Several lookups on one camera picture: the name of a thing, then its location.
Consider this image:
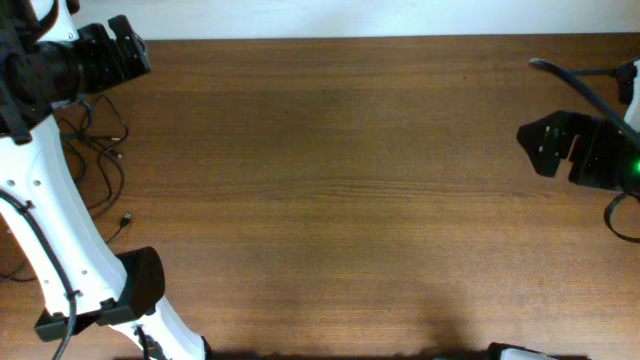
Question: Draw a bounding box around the black USB cable short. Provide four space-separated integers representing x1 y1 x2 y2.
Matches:
61 94 130 186

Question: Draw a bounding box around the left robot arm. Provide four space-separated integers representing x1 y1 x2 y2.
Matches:
1 1 213 359

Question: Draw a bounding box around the right camera cable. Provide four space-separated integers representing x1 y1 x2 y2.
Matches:
528 57 640 245

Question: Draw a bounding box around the camera cable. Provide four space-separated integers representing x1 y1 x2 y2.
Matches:
0 188 79 360
528 57 640 245

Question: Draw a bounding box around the left camera cable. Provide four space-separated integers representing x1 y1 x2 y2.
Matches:
0 188 79 360

